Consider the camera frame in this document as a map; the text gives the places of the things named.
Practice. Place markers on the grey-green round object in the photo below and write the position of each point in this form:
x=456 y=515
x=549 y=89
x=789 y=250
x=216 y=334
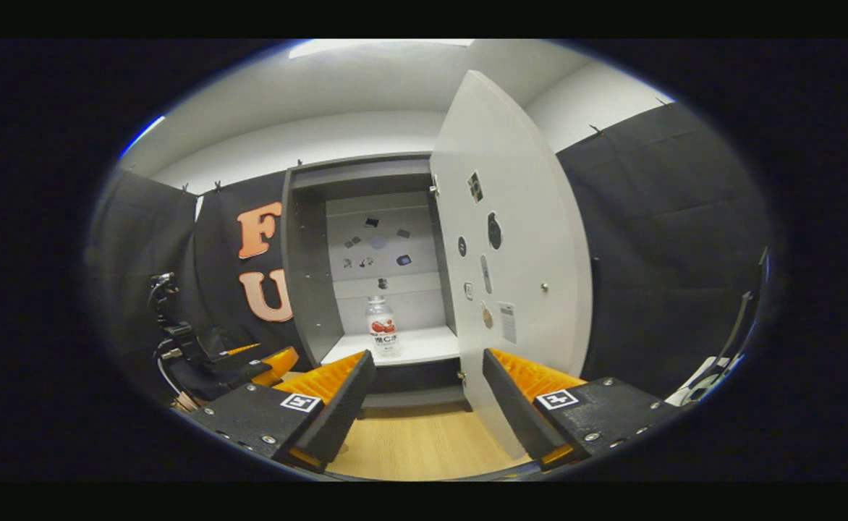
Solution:
x=706 y=387

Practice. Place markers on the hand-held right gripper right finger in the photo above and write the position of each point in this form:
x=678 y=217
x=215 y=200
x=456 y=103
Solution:
x=514 y=420

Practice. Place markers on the white flat object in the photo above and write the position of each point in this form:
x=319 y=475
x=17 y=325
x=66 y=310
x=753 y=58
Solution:
x=683 y=396

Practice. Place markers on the beige cabinet door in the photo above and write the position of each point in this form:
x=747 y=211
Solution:
x=532 y=217

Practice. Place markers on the black backdrop cloth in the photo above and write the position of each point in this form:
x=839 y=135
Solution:
x=648 y=253

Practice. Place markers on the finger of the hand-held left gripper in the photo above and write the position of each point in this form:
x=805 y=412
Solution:
x=279 y=362
x=243 y=349

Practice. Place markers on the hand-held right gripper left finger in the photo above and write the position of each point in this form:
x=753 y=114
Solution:
x=341 y=420

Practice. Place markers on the dark grey cabinet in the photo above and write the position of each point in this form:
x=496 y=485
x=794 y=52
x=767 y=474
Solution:
x=308 y=275

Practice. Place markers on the clear bottle with red label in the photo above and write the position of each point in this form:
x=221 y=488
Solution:
x=383 y=329

